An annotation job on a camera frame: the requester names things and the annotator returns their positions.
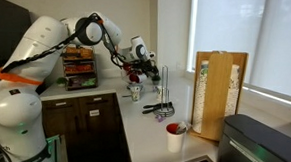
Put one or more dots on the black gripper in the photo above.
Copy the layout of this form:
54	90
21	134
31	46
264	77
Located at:
145	66

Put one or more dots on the patterned paper cup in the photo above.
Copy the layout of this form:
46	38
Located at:
160	93

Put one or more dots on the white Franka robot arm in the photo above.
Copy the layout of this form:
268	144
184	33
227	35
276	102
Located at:
13	110

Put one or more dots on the red and white object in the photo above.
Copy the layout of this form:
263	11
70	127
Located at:
137	78

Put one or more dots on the small purple object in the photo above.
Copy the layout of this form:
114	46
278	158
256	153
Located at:
160	118

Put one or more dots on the wooden cup dispenser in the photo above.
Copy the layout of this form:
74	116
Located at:
218	95

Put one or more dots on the clear plastic bag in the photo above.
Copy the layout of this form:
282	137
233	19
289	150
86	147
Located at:
135	87

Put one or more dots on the black tongs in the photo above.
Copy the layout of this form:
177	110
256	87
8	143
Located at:
155	107

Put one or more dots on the stack of paper cups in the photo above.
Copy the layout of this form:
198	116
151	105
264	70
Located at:
232	89
201	94

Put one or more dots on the white mug red inside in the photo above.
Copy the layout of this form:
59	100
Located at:
175	141

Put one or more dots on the white cabinet label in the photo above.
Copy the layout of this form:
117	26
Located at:
94	112

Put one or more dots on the snack display rack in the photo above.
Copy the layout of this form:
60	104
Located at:
79	69

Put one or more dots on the white window blind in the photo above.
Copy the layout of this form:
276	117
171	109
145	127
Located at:
228	28

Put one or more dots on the small green plant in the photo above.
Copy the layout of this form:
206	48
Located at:
61	81

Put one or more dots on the dark wooden cabinet with label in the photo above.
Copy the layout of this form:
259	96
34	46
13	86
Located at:
69	127

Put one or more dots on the silver bin black lid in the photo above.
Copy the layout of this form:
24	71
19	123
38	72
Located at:
255	147

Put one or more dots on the large black panel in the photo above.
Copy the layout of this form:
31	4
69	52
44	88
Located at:
6	27

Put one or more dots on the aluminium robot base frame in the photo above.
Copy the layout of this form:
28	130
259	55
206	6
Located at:
56	149

